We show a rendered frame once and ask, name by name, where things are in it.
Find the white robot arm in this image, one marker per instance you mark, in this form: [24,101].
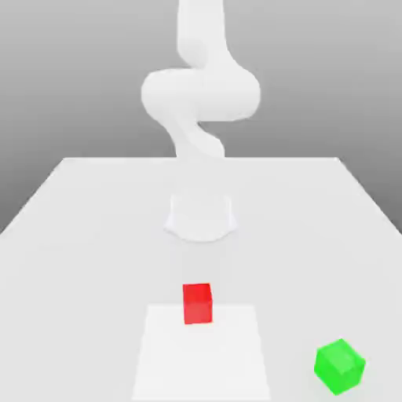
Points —
[201,94]

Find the small red cube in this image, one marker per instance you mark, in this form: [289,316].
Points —
[198,304]

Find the small green cube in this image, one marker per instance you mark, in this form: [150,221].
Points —
[339,366]

